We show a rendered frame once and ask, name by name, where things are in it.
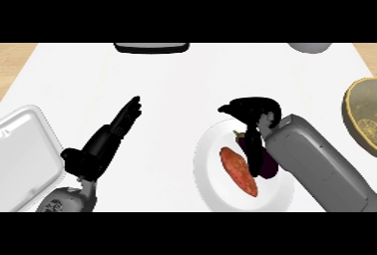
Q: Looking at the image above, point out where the grey round object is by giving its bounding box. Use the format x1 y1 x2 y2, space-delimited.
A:
286 42 335 55

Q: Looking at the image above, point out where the white rectangular tray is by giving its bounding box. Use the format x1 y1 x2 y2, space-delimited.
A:
0 105 67 213

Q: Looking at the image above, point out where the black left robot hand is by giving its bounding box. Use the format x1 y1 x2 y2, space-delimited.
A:
60 96 144 182

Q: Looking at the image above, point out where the white placemat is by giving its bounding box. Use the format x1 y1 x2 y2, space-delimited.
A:
0 42 377 213

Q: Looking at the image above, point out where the dark purple eggplant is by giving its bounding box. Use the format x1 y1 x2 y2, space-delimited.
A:
231 129 280 180

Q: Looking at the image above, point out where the orange sweet potato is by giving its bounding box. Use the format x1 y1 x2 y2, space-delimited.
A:
218 146 259 198

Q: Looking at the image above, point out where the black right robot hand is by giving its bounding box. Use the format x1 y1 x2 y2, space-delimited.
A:
216 97 284 177

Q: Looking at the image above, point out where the white round plate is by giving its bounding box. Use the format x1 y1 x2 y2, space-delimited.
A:
191 118 298 213

